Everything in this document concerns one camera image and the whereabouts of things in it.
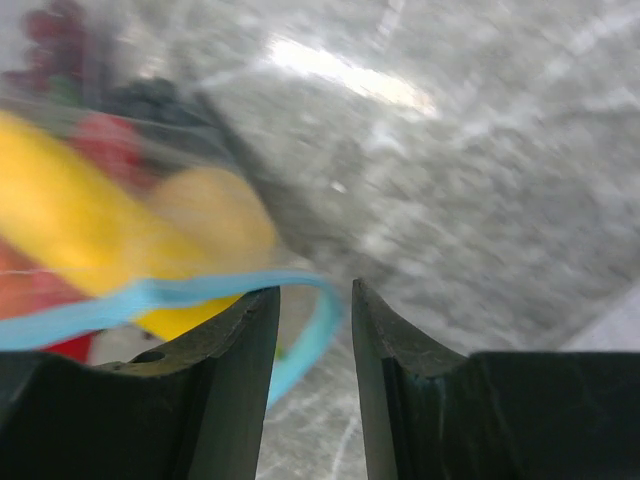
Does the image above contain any red chili pepper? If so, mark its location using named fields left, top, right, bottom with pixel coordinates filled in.
left=44, top=112, right=156, bottom=366

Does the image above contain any yellow banana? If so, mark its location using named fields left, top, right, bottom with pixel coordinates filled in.
left=1, top=111, right=245, bottom=351

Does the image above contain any yellow lemon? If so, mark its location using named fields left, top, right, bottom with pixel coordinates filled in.
left=147, top=166, right=279, bottom=271

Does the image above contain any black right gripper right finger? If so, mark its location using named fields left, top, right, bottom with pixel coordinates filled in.
left=352, top=280, right=639, bottom=479

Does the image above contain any clear zip top bag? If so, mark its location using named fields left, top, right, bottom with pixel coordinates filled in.
left=1, top=1, right=343, bottom=402

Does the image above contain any red grape bunch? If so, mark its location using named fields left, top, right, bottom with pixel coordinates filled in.
left=1, top=1, right=89, bottom=93

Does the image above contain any white plastic basket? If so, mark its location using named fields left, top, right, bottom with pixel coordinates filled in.
left=560, top=284, right=639, bottom=352

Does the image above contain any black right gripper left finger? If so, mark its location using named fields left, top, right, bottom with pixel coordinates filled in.
left=1, top=288, right=280, bottom=479

